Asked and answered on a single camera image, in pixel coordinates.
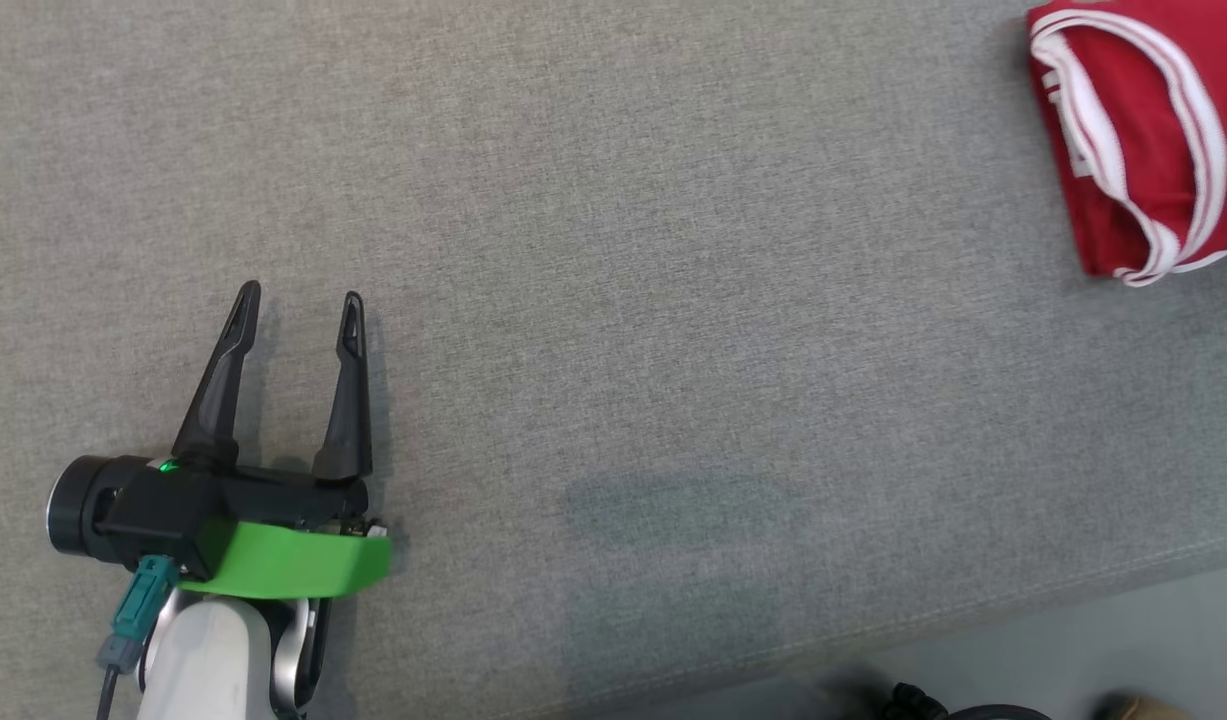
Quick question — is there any small brown object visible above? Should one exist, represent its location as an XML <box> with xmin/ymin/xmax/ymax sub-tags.
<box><xmin>1103</xmin><ymin>694</ymin><xmax>1194</xmax><ymax>720</ymax></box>

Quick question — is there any teal left camera connector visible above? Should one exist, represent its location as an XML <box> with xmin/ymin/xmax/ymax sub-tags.
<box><xmin>95</xmin><ymin>556</ymin><xmax>180</xmax><ymax>673</ymax></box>

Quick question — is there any grey fabric sofa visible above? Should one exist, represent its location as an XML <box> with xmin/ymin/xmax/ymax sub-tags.
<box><xmin>0</xmin><ymin>0</ymin><xmax>1227</xmax><ymax>720</ymax></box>

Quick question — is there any red white t-shirt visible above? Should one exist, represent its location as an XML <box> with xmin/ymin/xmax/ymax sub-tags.
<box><xmin>1026</xmin><ymin>0</ymin><xmax>1227</xmax><ymax>289</ymax></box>

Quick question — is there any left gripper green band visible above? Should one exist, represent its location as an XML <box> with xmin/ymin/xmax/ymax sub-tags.
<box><xmin>170</xmin><ymin>281</ymin><xmax>392</xmax><ymax>601</ymax></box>

